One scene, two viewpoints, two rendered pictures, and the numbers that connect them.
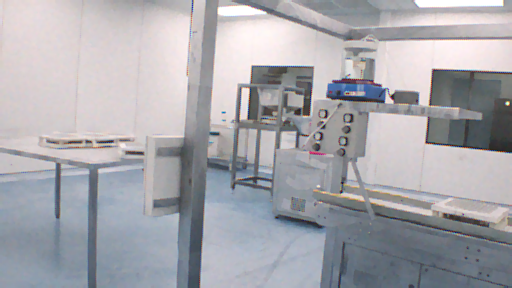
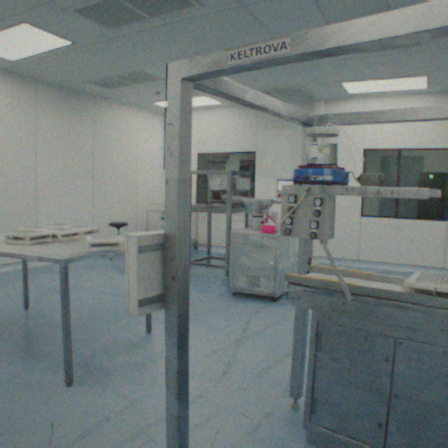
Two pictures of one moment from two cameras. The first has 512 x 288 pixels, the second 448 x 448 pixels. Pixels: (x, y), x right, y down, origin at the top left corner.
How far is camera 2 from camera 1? 0.20 m
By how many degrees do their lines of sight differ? 4
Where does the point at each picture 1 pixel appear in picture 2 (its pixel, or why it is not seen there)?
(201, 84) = (180, 177)
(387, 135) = not seen: hidden behind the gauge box
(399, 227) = (373, 304)
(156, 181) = (140, 280)
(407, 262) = (381, 336)
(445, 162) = (380, 232)
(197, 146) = (179, 241)
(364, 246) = (338, 324)
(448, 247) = (423, 321)
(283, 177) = (238, 256)
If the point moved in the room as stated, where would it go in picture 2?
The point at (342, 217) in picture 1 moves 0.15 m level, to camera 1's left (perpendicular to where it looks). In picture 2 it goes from (316, 298) to (282, 298)
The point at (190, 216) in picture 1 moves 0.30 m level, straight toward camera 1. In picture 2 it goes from (176, 313) to (187, 350)
